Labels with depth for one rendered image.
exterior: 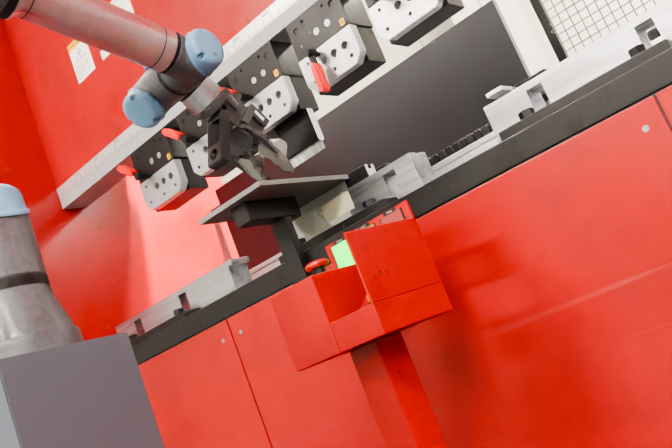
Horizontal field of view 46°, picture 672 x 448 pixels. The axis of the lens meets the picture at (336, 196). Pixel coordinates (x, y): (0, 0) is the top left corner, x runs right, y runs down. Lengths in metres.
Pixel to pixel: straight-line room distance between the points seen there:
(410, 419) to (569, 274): 0.33
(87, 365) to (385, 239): 0.45
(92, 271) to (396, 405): 1.32
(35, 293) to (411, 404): 0.54
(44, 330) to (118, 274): 1.40
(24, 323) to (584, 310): 0.78
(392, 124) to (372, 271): 1.10
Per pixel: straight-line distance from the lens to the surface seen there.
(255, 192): 1.43
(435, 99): 2.09
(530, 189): 1.25
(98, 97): 2.18
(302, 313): 1.18
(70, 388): 0.93
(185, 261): 2.50
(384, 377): 1.17
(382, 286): 1.10
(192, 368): 1.81
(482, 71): 2.03
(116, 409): 0.96
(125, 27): 1.32
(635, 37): 1.33
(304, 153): 1.69
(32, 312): 0.96
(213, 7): 1.85
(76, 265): 2.28
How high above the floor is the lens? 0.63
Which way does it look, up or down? 12 degrees up
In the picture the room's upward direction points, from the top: 22 degrees counter-clockwise
